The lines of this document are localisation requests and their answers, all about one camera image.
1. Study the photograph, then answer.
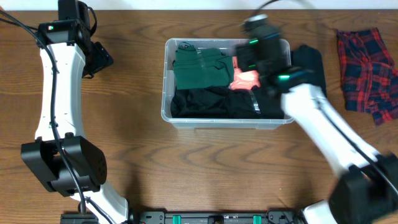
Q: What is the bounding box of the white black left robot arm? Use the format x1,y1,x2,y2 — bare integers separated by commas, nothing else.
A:
21,19,129,223

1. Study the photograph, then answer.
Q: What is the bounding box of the large black garment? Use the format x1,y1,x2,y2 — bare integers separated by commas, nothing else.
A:
170,86,256,119

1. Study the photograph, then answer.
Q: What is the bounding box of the small black cloth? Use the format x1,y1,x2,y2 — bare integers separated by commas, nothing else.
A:
290,45,327,96

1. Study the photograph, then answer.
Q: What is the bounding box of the green banded cloth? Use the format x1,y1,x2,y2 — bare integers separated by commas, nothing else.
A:
173,42,234,90

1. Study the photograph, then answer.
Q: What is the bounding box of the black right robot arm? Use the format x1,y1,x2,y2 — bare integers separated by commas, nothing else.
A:
236,11,397,223

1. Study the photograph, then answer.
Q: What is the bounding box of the clear plastic storage bin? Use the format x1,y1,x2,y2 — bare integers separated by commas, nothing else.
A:
160,38,294,129

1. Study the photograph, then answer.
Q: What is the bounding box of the salmon pink garment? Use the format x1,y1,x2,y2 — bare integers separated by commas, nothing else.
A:
229,56,261,90

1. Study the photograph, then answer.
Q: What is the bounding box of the red plaid cloth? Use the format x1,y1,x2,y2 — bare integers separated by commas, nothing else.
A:
336,28,397,125

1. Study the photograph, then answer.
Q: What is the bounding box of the black mounting rail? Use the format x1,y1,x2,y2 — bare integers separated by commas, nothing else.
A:
60,210,305,224

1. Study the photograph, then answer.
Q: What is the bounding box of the black banded cloth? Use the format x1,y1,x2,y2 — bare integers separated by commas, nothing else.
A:
229,86,284,119

